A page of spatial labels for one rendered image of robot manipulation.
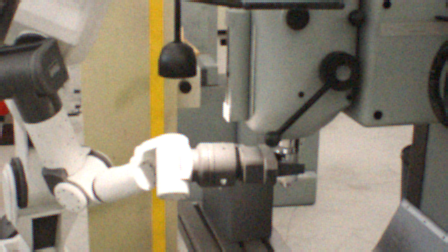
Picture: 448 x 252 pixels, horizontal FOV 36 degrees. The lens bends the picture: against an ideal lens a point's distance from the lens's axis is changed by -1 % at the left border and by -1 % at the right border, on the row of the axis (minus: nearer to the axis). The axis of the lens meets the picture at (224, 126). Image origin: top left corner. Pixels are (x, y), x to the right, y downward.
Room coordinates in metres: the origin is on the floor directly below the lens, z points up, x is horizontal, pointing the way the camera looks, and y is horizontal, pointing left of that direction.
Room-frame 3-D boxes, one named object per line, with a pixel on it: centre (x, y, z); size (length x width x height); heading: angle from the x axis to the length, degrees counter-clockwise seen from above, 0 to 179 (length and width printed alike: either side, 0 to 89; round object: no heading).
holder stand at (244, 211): (1.74, -0.04, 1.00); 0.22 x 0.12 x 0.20; 21
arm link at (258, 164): (1.31, -0.04, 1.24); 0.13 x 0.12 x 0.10; 7
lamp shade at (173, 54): (1.25, 0.09, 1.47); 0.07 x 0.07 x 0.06
